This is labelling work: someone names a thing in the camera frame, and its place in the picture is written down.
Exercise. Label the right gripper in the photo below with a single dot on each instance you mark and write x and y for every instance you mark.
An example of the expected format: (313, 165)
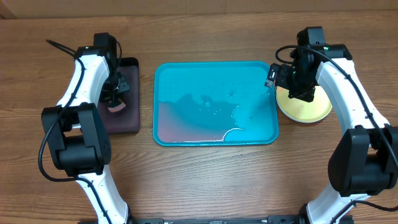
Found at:
(306, 93)

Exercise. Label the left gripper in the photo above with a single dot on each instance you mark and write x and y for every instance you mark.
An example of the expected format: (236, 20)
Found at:
(124, 87)

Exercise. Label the green pink sponge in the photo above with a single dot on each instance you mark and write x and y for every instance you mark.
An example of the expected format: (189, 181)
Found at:
(116, 107)

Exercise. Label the yellow-green plate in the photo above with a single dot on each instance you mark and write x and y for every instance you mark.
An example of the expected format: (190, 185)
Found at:
(302, 111)

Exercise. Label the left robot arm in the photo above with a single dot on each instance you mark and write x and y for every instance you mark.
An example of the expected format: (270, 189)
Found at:
(76, 145)

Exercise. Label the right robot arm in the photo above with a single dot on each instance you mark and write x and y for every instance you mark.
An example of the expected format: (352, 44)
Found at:
(364, 162)

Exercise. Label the black plastic tray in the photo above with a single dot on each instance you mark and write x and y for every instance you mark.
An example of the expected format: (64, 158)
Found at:
(127, 120)

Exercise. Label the teal plastic tray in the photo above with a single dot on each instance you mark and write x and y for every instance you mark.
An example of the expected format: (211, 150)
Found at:
(214, 104)

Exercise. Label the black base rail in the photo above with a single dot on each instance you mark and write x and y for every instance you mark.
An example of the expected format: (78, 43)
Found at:
(272, 219)

